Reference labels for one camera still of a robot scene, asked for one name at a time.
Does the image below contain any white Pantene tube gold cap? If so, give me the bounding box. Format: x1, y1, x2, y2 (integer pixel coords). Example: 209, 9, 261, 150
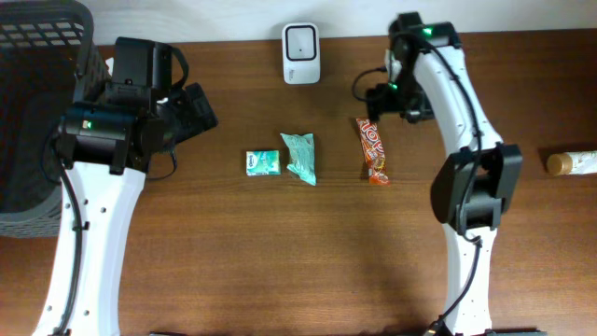
546, 151, 596, 175

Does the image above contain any orange chocolate bar wrapper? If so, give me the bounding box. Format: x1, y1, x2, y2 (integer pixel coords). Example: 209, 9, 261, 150
355, 118, 390, 185

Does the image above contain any white barcode scanner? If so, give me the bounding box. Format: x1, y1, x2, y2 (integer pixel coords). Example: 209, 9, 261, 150
282, 22, 321, 85

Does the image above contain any grey plastic mesh basket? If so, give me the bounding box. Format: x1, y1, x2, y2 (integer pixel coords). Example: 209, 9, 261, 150
1, 1, 109, 238

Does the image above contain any mint green snack packet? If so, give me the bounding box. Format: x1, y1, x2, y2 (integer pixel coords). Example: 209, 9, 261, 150
281, 133, 316, 186

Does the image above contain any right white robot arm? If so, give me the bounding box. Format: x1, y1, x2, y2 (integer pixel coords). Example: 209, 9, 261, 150
366, 12, 522, 335

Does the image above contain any green tissue pack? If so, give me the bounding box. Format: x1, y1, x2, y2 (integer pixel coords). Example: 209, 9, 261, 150
245, 150, 281, 176

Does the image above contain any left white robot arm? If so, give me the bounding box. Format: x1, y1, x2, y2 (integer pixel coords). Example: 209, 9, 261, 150
35, 37, 218, 335

